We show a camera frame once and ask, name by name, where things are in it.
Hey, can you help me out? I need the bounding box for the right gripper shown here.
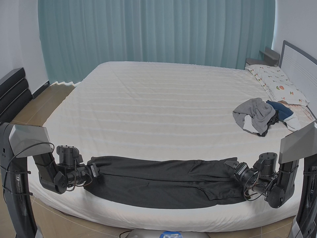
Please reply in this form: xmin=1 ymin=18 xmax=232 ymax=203
xmin=224 ymin=160 xmax=260 ymax=186

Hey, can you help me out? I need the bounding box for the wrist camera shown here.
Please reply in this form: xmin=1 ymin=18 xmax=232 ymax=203
xmin=234 ymin=162 xmax=249 ymax=177
xmin=88 ymin=163 xmax=100 ymax=178

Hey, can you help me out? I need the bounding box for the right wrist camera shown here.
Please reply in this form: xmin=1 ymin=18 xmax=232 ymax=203
xmin=234 ymin=162 xmax=249 ymax=177

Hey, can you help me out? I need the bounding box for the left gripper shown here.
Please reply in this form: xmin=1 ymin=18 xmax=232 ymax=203
xmin=74 ymin=166 xmax=94 ymax=186

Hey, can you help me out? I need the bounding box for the white printed pillow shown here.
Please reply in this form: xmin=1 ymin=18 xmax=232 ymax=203
xmin=245 ymin=64 xmax=310 ymax=106

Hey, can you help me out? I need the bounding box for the grey bedside table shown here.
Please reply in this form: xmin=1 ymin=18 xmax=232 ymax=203
xmin=245 ymin=46 xmax=280 ymax=70

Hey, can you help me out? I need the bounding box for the blue-green curtain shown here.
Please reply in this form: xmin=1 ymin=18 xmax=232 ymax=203
xmin=37 ymin=0 xmax=276 ymax=82

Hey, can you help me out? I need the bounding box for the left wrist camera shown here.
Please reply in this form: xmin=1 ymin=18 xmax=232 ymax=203
xmin=88 ymin=163 xmax=100 ymax=178

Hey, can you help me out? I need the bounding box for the pile of clothes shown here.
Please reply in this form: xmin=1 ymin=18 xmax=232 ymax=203
xmin=232 ymin=97 xmax=301 ymax=137

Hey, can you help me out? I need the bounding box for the bed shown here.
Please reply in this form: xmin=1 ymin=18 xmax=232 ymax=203
xmin=27 ymin=40 xmax=317 ymax=232

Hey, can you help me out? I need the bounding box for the black T-shirt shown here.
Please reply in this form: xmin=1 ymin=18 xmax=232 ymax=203
xmin=83 ymin=156 xmax=248 ymax=208

